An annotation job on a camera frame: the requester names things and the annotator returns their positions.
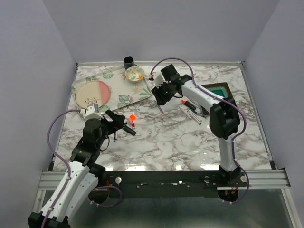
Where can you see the black orange highlighter body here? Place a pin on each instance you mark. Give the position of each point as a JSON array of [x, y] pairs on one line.
[[189, 105]]

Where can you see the peach cap white marker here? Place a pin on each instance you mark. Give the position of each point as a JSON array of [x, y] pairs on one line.
[[185, 113]]

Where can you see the dark blue mug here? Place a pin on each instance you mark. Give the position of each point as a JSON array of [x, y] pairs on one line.
[[128, 62]]

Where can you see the orange highlighter cap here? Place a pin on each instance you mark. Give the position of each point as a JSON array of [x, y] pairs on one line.
[[132, 117]]

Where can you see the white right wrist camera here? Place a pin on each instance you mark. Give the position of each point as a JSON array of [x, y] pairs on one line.
[[158, 79]]

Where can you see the floral leaf pattern tray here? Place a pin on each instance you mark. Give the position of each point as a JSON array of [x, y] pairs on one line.
[[123, 92]]

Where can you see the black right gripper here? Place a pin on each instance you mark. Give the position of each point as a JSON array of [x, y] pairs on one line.
[[156, 92]]

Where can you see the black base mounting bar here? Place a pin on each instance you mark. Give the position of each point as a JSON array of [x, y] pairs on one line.
[[167, 184]]

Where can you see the pink cap white marker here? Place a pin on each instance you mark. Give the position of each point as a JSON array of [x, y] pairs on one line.
[[197, 114]]

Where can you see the pink cream round plate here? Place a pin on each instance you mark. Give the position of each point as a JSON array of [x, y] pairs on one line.
[[93, 92]]

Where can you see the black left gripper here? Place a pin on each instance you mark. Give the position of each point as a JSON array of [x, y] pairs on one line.
[[118, 121]]

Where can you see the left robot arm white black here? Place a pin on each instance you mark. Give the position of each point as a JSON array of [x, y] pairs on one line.
[[82, 175]]

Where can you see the floral small bowl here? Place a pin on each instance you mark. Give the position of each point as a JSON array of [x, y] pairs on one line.
[[134, 74]]

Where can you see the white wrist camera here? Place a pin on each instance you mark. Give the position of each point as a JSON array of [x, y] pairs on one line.
[[158, 79], [91, 112]]

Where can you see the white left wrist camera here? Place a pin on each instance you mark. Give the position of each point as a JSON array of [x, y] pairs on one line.
[[91, 112]]

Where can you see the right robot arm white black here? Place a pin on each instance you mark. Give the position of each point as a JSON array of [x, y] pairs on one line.
[[223, 113]]

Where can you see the green cap black highlighter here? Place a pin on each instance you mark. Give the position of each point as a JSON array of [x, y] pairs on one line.
[[129, 130]]

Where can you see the aluminium frame rail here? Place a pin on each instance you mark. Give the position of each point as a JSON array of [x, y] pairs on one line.
[[268, 179]]

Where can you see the black teal square plate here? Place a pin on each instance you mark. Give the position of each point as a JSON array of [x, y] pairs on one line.
[[221, 89]]

